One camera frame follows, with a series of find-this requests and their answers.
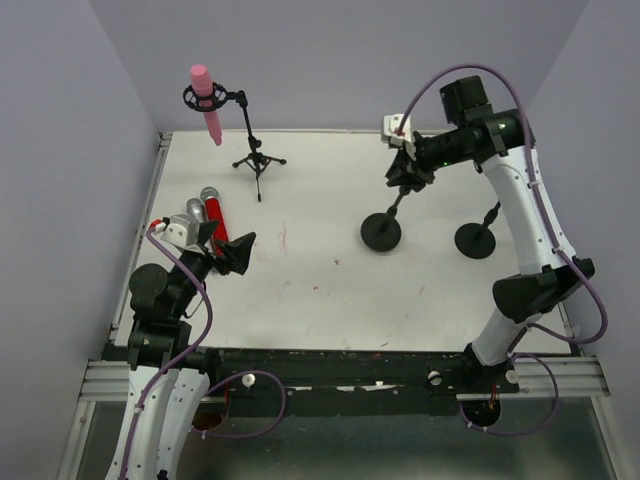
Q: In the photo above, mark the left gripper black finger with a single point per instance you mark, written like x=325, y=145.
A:
x=206, y=231
x=235, y=255

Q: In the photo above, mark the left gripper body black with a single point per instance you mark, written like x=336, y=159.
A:
x=215, y=255

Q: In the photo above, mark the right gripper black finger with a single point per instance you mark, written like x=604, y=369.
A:
x=396, y=174
x=419, y=179

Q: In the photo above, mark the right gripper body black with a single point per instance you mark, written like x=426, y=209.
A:
x=407, y=167

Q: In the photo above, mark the black round base stand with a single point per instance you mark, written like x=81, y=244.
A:
x=381, y=232
x=476, y=240

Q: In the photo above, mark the black tripod shock mount stand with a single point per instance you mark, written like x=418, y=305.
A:
x=256, y=160

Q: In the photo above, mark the pink microphone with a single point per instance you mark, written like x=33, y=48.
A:
x=203, y=88

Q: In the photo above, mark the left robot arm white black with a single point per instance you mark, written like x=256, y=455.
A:
x=172, y=315

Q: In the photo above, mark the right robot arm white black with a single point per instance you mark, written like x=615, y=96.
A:
x=502, y=148

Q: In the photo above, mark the silver microphone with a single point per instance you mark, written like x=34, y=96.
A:
x=195, y=208

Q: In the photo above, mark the red glitter microphone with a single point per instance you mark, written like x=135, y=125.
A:
x=211, y=200

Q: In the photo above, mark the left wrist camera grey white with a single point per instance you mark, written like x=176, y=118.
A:
x=180, y=230

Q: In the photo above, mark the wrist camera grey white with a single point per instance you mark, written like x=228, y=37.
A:
x=396, y=133
x=180, y=230

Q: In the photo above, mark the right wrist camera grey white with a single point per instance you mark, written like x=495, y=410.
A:
x=396, y=133

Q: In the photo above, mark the black mounting base plate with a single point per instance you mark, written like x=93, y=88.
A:
x=330, y=383

